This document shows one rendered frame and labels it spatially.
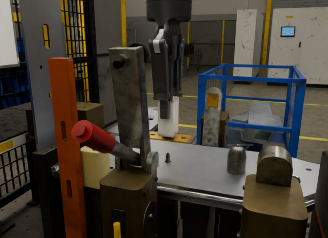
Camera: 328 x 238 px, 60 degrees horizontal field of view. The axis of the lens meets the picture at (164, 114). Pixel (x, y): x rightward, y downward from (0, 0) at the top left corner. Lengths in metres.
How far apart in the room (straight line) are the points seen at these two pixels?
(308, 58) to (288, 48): 0.57
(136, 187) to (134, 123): 0.08
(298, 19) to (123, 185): 8.09
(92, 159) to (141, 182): 0.10
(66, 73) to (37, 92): 0.23
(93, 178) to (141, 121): 0.14
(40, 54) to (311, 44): 7.98
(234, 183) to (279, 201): 0.18
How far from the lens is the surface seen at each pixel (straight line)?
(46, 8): 0.66
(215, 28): 12.46
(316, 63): 8.42
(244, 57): 8.30
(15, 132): 0.69
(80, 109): 0.72
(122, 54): 0.34
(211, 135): 0.66
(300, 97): 2.32
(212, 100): 0.65
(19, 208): 1.07
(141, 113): 0.35
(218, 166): 0.53
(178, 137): 0.53
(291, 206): 0.31
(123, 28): 4.00
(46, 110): 0.65
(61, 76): 0.40
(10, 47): 0.96
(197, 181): 0.48
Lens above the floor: 1.22
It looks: 15 degrees down
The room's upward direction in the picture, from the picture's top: straight up
